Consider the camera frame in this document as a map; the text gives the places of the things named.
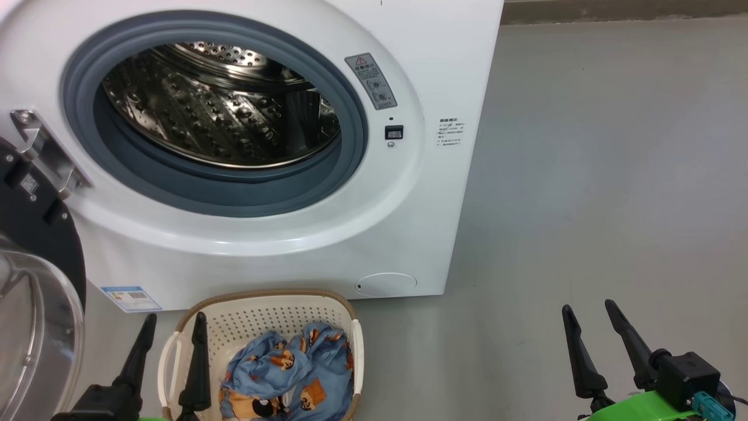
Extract metal door hinge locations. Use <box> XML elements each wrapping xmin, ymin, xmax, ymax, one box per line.
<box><xmin>10</xmin><ymin>109</ymin><xmax>94</xmax><ymax>201</ymax></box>

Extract white front-load washing machine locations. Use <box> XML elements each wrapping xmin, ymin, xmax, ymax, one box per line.
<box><xmin>0</xmin><ymin>0</ymin><xmax>504</xmax><ymax>313</ymax></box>

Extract grey warning sticker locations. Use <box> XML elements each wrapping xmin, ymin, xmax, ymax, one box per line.
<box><xmin>344</xmin><ymin>53</ymin><xmax>398</xmax><ymax>111</ymax></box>

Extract blue cartoon print clothes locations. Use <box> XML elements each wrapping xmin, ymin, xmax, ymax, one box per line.
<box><xmin>219</xmin><ymin>322</ymin><xmax>355</xmax><ymax>421</ymax></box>

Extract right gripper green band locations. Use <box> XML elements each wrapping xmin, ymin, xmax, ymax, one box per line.
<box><xmin>562</xmin><ymin>299</ymin><xmax>702</xmax><ymax>421</ymax></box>

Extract round white filter cover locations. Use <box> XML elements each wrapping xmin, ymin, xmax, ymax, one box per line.
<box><xmin>355</xmin><ymin>272</ymin><xmax>418</xmax><ymax>297</ymax></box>

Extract black cable with teal plug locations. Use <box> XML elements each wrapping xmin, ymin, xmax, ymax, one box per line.
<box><xmin>691</xmin><ymin>392</ymin><xmax>748</xmax><ymax>421</ymax></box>

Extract perforated steel washer drum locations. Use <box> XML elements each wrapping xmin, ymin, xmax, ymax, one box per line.
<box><xmin>101</xmin><ymin>41</ymin><xmax>342</xmax><ymax>170</ymax></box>

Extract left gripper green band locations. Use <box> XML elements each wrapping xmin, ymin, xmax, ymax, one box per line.
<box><xmin>111</xmin><ymin>312</ymin><xmax>212</xmax><ymax>421</ymax></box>

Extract grey rubber door gasket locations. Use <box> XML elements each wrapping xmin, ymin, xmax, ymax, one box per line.
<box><xmin>60</xmin><ymin>11</ymin><xmax>369</xmax><ymax>218</ymax></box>

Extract black round glass washer door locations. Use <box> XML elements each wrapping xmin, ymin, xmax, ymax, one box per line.
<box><xmin>0</xmin><ymin>136</ymin><xmax>87</xmax><ymax>421</ymax></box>

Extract cream perforated laundry basket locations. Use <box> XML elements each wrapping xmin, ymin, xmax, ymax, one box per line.
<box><xmin>158</xmin><ymin>289</ymin><xmax>365</xmax><ymax>421</ymax></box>

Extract blue white energy label sticker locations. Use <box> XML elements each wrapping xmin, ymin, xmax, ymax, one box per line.
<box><xmin>101</xmin><ymin>285</ymin><xmax>163</xmax><ymax>313</ymax></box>

